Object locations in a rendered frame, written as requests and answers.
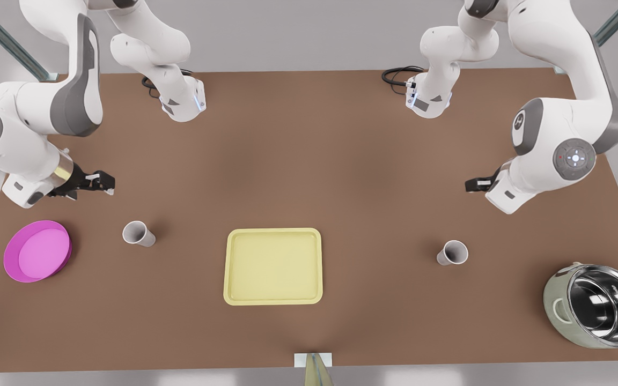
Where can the steel pot with green shell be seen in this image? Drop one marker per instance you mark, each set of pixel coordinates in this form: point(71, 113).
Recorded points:
point(598, 305)

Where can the silver frame post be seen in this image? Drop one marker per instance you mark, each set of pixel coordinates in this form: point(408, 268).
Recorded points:
point(617, 20)
point(315, 367)
point(6, 35)

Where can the pink plate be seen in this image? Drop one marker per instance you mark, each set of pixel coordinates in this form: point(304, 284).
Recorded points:
point(38, 252)

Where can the white IKEA cup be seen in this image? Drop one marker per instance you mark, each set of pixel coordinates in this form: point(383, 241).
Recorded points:
point(452, 253)
point(140, 234)

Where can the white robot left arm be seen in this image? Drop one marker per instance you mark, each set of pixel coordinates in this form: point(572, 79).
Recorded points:
point(556, 107)

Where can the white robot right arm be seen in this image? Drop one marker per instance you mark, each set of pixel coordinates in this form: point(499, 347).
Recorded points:
point(30, 107)

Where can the pale yellow tray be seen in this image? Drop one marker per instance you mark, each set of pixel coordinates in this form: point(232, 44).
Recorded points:
point(273, 266)

